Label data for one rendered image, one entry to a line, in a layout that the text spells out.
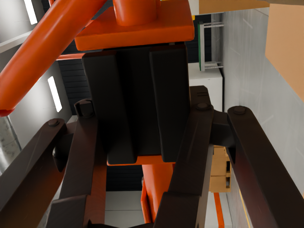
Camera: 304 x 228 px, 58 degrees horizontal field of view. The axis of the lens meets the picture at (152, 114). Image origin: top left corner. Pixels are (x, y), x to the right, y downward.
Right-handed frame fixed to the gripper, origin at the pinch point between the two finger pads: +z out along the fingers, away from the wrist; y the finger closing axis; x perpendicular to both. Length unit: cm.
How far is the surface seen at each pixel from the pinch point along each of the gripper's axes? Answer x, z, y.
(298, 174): -196, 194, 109
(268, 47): -3.0, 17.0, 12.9
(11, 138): -294, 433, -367
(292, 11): 2.2, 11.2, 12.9
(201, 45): -217, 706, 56
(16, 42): -170, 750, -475
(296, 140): -167, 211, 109
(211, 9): -19, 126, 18
